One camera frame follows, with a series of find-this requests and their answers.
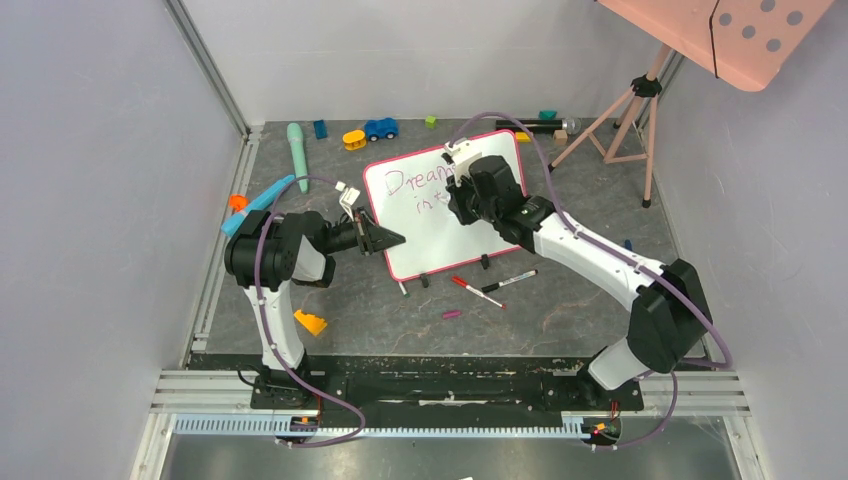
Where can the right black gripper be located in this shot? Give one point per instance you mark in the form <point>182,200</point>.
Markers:
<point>457,201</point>

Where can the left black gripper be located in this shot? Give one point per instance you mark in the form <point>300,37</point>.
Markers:
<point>371,237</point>

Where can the pink framed whiteboard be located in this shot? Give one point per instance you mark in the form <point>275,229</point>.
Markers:
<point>408,196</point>

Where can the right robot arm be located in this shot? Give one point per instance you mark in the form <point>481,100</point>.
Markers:
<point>666,302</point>

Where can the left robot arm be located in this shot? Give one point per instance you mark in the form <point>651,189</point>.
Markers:
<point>269,253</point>

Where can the red whiteboard marker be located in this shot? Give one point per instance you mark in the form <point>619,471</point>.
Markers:
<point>462,283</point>

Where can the black rainbow marker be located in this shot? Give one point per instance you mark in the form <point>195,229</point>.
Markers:
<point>503,283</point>

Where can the yellow oval toy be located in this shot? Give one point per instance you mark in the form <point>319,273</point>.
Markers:
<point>354,140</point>

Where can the wooden cube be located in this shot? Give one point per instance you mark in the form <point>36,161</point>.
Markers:
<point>560,137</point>

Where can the orange wedge block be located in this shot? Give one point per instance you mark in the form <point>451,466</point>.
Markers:
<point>313,324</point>

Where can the teal block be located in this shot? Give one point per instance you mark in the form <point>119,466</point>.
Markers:
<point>548,114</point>

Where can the blue toy car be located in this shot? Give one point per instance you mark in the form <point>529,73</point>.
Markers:
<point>386,128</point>

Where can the blue toy crayon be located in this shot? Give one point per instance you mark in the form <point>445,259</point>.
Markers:
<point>260,202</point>

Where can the dark blue block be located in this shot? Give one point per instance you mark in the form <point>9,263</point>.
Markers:
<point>320,129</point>

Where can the mint green toy stick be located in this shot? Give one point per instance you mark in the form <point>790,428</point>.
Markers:
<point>295,138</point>

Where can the orange small toy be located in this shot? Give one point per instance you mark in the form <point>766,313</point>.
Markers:
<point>238,203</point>

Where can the pink tripod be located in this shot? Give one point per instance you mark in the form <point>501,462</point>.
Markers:
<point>642,91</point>

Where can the pink perforated panel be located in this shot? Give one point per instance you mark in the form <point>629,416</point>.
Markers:
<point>742,42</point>

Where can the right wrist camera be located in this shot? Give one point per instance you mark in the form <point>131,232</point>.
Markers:
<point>462,154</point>

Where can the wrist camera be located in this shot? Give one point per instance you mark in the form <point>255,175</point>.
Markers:
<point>347,198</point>
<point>462,154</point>

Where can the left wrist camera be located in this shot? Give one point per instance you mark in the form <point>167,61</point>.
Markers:
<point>347,198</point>

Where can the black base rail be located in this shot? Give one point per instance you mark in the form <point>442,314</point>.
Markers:
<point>451,392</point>

